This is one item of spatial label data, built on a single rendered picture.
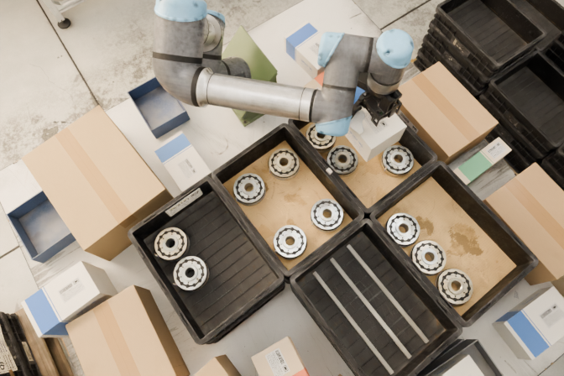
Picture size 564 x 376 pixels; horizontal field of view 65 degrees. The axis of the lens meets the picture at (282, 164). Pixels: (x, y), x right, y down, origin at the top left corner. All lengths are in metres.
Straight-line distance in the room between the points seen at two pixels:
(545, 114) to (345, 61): 1.53
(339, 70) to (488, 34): 1.46
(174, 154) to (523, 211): 1.16
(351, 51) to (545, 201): 0.89
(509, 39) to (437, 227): 1.16
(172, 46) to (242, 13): 1.89
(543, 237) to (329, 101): 0.87
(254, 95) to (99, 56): 2.04
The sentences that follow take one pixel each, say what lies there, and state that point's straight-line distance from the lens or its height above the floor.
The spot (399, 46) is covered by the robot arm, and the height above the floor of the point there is 1.46.
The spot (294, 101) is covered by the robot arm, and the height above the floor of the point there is 1.36.
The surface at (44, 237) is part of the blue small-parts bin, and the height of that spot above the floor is 0.70.
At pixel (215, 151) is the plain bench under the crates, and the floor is 0.70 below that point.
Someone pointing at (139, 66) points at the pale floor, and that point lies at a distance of 2.83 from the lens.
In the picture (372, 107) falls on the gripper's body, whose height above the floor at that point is 1.25.
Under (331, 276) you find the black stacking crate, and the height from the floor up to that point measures 0.83.
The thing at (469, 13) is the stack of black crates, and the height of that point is 0.49.
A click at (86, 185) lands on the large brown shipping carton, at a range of 1.54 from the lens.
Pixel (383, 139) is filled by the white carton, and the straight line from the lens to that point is 1.20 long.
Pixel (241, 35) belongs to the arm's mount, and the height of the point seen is 0.92.
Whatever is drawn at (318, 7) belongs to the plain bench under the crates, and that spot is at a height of 0.70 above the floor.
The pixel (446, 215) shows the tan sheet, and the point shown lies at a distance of 1.51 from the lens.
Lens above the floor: 2.21
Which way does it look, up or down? 68 degrees down
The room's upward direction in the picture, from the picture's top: 5 degrees counter-clockwise
